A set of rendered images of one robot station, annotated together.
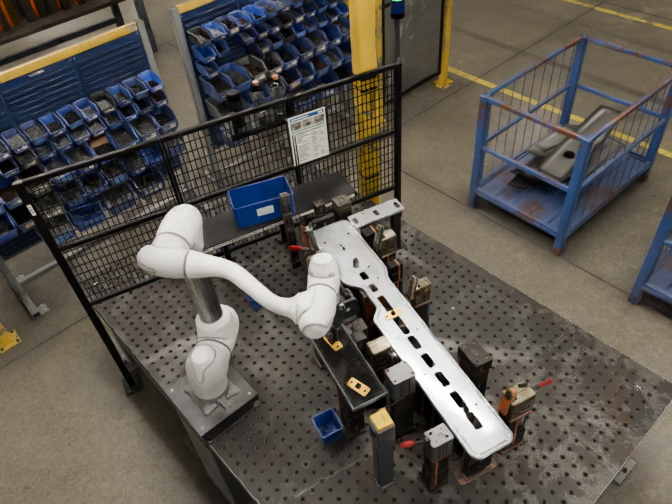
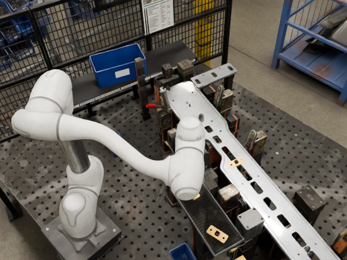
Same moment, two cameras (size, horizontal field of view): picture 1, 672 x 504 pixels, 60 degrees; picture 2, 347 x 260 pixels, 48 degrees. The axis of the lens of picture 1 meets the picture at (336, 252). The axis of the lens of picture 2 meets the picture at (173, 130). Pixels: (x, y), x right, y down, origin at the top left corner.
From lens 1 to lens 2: 60 cm
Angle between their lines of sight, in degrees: 6
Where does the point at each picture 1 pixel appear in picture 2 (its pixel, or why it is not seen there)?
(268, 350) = (127, 190)
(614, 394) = not seen: outside the picture
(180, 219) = (51, 84)
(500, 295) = (314, 142)
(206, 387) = (78, 229)
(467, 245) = (272, 98)
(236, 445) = not seen: outside the picture
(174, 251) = (47, 115)
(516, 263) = (310, 112)
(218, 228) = (82, 88)
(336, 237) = (182, 95)
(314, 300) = (185, 164)
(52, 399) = not seen: outside the picture
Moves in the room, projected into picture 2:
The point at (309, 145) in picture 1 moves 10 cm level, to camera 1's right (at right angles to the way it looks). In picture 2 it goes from (158, 17) to (174, 15)
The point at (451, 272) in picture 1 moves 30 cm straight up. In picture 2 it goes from (273, 123) to (281, 90)
